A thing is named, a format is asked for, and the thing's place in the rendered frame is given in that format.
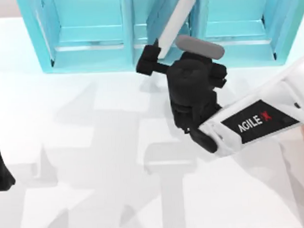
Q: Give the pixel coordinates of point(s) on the white book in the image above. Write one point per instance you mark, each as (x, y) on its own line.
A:
(175, 23)

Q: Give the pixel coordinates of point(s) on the light blue rack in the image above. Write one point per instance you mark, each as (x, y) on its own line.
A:
(89, 26)

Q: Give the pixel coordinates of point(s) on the pale grey rounded box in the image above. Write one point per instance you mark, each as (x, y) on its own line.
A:
(202, 46)

